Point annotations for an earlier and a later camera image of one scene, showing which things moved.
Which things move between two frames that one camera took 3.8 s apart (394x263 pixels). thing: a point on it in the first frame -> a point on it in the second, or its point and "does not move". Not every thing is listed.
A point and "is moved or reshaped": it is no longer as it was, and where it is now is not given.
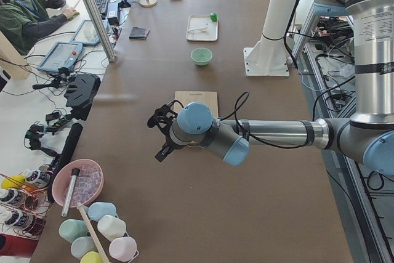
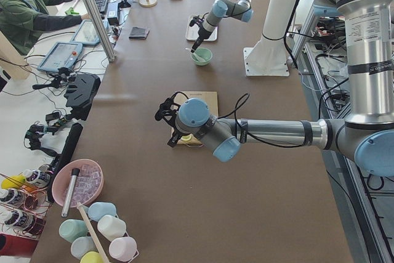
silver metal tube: [75, 173] does not move
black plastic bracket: [83, 91] does not move
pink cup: [124, 249] does not move
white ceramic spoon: [201, 29] is moved or reshaped
